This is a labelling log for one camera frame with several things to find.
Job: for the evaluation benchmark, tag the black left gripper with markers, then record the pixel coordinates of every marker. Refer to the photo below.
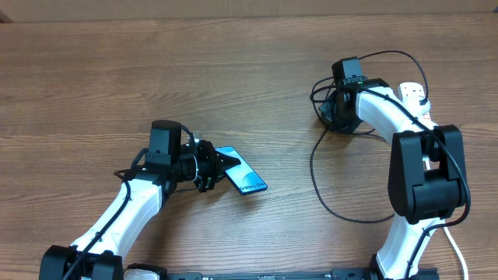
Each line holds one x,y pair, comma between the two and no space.
215,166

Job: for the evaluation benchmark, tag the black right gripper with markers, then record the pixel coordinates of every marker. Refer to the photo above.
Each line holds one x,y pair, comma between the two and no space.
327,109

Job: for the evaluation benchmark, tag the Galaxy smartphone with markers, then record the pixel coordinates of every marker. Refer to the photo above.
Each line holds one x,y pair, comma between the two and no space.
242,176

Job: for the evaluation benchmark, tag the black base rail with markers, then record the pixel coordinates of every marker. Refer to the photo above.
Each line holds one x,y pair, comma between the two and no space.
149,272

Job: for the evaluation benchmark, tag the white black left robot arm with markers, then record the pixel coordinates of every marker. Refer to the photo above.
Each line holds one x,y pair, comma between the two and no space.
146,185

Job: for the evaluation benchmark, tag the white USB charger plug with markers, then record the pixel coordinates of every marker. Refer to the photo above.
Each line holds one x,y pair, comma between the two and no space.
418,107

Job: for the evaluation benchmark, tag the white power strip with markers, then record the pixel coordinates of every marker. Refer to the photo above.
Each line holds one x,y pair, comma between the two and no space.
411,94

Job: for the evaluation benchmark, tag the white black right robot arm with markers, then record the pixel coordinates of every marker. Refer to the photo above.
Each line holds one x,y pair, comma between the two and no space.
427,184

